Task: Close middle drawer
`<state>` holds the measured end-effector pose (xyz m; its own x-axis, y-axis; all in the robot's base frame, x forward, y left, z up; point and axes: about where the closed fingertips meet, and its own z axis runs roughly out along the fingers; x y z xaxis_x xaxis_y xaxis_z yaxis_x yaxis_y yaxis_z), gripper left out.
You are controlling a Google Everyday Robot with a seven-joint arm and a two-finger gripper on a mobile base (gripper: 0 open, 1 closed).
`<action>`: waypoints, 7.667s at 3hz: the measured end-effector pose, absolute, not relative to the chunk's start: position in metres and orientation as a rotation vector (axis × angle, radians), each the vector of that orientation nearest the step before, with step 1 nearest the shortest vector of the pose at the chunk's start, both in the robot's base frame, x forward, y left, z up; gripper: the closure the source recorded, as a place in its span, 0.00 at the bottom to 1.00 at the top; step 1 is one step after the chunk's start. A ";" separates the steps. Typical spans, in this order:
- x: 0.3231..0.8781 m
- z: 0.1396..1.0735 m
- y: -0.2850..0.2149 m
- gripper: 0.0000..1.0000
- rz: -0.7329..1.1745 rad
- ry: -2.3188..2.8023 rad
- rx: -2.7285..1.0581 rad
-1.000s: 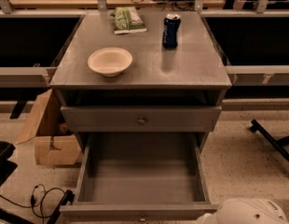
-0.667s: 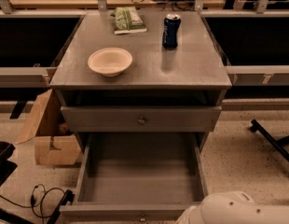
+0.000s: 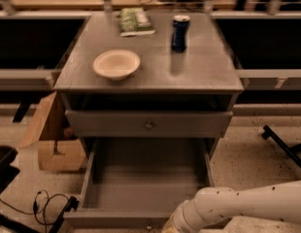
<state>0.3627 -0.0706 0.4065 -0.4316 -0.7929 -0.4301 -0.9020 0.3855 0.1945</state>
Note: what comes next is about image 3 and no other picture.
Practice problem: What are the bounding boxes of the grey wooden drawer cabinet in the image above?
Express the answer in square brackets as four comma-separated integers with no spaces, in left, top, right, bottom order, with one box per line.
[55,12,243,151]

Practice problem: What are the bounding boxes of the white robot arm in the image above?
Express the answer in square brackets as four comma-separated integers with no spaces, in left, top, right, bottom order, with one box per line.
[162,181,301,233]

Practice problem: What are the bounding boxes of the white paper bowl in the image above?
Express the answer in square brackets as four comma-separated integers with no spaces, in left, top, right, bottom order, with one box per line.
[92,50,141,81]

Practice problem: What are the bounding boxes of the grey drawer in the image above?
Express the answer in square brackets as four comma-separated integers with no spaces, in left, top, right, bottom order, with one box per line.
[65,138,213,229]
[65,110,233,138]

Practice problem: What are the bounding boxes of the blue soda can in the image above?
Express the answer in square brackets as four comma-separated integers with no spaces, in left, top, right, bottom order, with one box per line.
[171,15,190,52]

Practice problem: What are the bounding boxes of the grey top drawer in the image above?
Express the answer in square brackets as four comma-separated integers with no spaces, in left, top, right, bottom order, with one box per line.
[65,110,233,138]

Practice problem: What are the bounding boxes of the black stand leg right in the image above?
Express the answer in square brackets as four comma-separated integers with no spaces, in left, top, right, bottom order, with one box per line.
[261,125,301,169]

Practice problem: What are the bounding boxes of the brown cardboard box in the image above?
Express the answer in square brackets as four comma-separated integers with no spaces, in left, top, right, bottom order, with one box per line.
[18,92,85,172]

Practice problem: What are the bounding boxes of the green snack bag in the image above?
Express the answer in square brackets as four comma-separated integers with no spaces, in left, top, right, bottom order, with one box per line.
[118,8,155,37]

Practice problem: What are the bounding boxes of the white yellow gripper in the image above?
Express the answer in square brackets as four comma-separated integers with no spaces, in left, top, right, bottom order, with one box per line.
[161,202,189,233]

